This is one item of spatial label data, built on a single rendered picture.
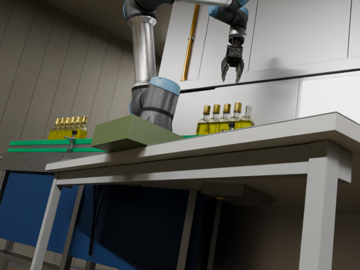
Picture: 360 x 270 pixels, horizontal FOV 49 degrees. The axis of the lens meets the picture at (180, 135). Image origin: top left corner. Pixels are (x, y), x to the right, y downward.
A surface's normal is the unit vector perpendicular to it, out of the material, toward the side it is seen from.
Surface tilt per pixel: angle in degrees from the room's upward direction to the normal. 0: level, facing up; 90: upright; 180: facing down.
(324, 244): 90
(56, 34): 90
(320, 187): 90
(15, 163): 90
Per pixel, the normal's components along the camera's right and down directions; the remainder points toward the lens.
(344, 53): -0.59, -0.31
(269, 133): -0.79, -0.29
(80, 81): 0.58, -0.11
